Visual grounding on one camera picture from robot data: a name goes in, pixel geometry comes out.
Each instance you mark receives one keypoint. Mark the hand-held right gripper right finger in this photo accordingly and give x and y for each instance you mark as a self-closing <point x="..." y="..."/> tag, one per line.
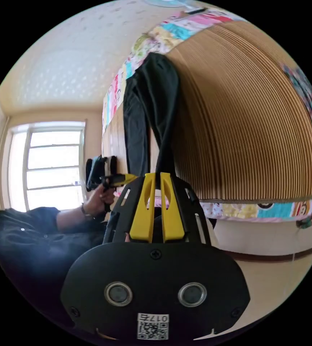
<point x="172" y="216"/>

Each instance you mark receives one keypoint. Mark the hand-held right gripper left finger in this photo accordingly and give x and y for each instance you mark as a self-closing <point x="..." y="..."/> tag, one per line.
<point x="142" y="213"/>

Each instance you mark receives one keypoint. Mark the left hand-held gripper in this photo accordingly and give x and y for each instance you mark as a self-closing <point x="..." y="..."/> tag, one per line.
<point x="97" y="173"/>

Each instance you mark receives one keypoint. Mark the black pants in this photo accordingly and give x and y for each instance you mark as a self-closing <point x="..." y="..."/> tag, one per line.
<point x="149" y="108"/>

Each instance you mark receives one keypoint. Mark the person's left forearm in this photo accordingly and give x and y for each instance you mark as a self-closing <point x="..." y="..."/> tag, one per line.
<point x="72" y="217"/>

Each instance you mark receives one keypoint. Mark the person's left hand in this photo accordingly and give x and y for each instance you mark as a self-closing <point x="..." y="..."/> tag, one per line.
<point x="99" y="201"/>

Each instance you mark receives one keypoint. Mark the window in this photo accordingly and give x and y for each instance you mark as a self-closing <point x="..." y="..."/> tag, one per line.
<point x="51" y="165"/>

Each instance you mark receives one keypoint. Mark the person's body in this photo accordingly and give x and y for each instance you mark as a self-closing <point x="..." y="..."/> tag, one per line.
<point x="36" y="243"/>

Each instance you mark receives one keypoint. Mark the bed with woven mat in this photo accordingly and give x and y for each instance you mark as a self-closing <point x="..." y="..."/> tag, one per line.
<point x="239" y="121"/>

